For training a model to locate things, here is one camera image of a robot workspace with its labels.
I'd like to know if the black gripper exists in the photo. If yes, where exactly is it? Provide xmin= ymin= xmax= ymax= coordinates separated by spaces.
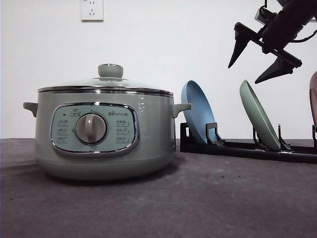
xmin=228 ymin=7 xmax=303 ymax=84

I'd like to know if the green plate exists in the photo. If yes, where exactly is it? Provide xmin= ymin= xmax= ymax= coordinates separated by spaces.
xmin=240 ymin=80 xmax=281 ymax=151

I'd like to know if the glass lid with green knob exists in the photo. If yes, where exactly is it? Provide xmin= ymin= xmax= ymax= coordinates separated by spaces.
xmin=38 ymin=63 xmax=173 ymax=96

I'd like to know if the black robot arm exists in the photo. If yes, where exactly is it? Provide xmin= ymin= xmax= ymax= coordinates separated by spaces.
xmin=228 ymin=0 xmax=317 ymax=84

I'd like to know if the pink plate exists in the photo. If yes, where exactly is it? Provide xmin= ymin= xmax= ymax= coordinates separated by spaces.
xmin=309 ymin=71 xmax=317 ymax=125

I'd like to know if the blue plate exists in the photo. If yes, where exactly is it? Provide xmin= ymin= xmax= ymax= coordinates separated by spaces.
xmin=181 ymin=80 xmax=215 ymax=142

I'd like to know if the black plate rack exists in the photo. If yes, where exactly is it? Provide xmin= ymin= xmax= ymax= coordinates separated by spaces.
xmin=180 ymin=122 xmax=317 ymax=164

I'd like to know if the green electric steamer pot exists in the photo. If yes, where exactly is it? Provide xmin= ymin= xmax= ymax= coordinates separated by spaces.
xmin=23 ymin=91 xmax=191 ymax=180

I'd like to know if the black cable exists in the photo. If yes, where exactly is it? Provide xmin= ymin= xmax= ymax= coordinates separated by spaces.
xmin=289 ymin=30 xmax=317 ymax=43

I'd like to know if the white wall socket left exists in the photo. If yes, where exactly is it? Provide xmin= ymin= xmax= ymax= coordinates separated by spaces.
xmin=81 ymin=0 xmax=104 ymax=22

